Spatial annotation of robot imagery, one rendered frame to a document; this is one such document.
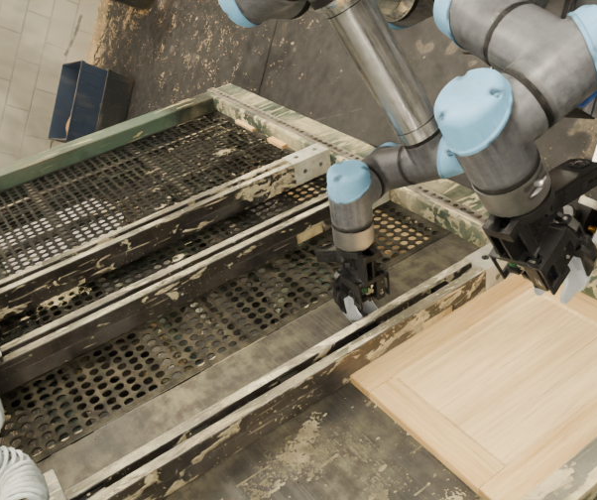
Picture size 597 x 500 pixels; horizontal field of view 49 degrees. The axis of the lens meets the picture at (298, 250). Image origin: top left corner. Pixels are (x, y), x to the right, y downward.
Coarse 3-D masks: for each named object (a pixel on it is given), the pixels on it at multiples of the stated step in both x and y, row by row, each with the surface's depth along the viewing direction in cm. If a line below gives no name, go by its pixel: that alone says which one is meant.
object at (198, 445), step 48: (432, 288) 132; (480, 288) 135; (336, 336) 123; (384, 336) 123; (288, 384) 115; (336, 384) 121; (192, 432) 110; (240, 432) 111; (48, 480) 100; (96, 480) 104; (144, 480) 103
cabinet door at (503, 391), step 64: (448, 320) 130; (512, 320) 128; (576, 320) 126; (384, 384) 119; (448, 384) 117; (512, 384) 115; (576, 384) 113; (448, 448) 105; (512, 448) 104; (576, 448) 102
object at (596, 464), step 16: (592, 448) 99; (576, 464) 97; (592, 464) 97; (544, 480) 96; (560, 480) 96; (576, 480) 95; (592, 480) 95; (528, 496) 94; (544, 496) 94; (560, 496) 94; (576, 496) 93; (592, 496) 96
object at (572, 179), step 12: (564, 168) 78; (576, 168) 78; (588, 168) 77; (552, 180) 76; (564, 180) 75; (576, 180) 75; (588, 180) 76; (564, 192) 74; (576, 192) 75; (552, 204) 73; (564, 204) 74
